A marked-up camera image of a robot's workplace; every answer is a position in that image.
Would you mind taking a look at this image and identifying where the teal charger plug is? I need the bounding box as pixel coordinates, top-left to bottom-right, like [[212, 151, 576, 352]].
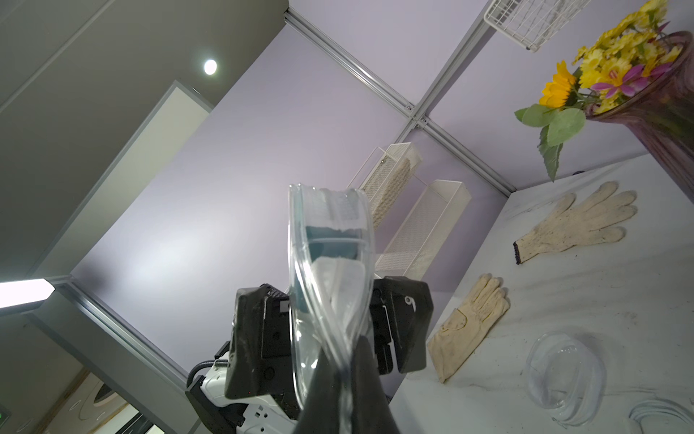
[[305, 226, 363, 261]]

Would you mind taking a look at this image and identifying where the aluminium cage frame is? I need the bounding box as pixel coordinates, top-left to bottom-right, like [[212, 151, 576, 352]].
[[0, 7, 516, 392]]

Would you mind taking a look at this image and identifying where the yellow flower bouquet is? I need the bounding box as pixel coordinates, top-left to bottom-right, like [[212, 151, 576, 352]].
[[514, 1, 684, 180]]

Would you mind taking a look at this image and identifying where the white mesh basket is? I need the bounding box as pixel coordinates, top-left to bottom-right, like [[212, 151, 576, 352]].
[[375, 179, 472, 280], [349, 142, 422, 216]]

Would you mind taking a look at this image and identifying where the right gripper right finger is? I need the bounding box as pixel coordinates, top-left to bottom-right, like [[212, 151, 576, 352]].
[[347, 336, 399, 434]]

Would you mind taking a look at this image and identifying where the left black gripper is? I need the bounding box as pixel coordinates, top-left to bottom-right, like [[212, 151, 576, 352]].
[[223, 276, 435, 420]]

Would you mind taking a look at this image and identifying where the beige glove in basket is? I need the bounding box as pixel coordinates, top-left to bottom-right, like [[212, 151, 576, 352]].
[[372, 159, 411, 229]]

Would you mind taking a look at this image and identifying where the white wire wall basket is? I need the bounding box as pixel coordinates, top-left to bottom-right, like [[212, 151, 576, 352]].
[[484, 0, 590, 52]]

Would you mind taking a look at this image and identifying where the dark ribbed vase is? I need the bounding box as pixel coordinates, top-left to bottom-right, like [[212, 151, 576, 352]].
[[587, 31, 693, 199]]

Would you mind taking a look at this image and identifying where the clear round case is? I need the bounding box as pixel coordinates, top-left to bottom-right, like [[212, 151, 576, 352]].
[[288, 184, 374, 406], [524, 332, 607, 429]]

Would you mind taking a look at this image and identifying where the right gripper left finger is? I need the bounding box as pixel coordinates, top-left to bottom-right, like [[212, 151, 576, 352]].
[[294, 350, 350, 434]]

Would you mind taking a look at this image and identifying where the lower white mesh basket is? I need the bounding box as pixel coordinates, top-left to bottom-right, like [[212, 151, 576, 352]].
[[375, 179, 472, 280]]

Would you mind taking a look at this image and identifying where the white fabric glove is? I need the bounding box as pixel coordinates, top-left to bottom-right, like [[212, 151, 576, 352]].
[[513, 181, 638, 265]]

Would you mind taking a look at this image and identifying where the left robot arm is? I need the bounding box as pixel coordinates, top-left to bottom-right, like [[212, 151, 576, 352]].
[[185, 277, 434, 433]]

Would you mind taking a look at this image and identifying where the beige leather glove table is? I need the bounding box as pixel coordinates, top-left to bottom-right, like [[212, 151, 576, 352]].
[[428, 274, 511, 383]]

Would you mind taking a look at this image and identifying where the upper white mesh basket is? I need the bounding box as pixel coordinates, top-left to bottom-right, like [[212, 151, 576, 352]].
[[349, 142, 422, 216]]

